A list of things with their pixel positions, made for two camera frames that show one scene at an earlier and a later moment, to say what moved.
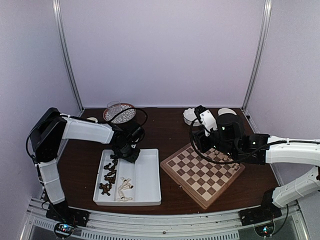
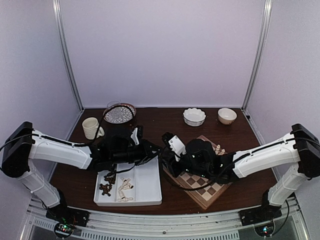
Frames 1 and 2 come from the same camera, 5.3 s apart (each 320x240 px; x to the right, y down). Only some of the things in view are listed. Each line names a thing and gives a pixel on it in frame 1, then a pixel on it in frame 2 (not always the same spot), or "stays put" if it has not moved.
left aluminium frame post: x=58 y=21 stays put
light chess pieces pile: x=125 y=185 stays put
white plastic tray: x=137 y=184 stays put
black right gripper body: x=226 y=148 to x=200 y=171
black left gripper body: x=126 y=154 to x=135 y=156
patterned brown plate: x=122 y=117 stays put
